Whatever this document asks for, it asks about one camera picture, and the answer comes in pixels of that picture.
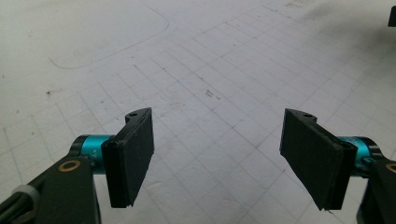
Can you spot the white grid mat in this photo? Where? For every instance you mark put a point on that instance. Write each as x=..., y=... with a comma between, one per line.
x=202, y=62

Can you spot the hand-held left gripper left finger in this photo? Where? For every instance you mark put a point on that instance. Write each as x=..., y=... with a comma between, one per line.
x=130, y=161

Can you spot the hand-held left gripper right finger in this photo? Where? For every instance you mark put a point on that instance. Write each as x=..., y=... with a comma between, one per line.
x=314, y=155

